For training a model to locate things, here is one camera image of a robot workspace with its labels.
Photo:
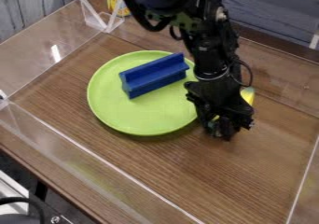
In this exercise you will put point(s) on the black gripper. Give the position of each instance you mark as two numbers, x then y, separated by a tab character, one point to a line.
210	96

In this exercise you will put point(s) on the yellow toy banana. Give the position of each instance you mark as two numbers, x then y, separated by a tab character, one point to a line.
249	95

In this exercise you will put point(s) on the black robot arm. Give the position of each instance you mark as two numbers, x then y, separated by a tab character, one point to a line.
199	23

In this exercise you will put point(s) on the green round plate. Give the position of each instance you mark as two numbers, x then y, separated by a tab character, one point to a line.
159	112

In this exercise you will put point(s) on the blue plastic block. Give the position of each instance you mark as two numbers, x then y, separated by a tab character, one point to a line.
154	75

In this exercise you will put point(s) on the yellow labelled tin can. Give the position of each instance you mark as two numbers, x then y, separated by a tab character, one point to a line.
118	5

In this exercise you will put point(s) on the clear acrylic tray wall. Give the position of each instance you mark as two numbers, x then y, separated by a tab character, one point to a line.
182	177

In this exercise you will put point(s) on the clear acrylic corner bracket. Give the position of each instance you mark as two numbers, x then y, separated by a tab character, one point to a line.
105	21

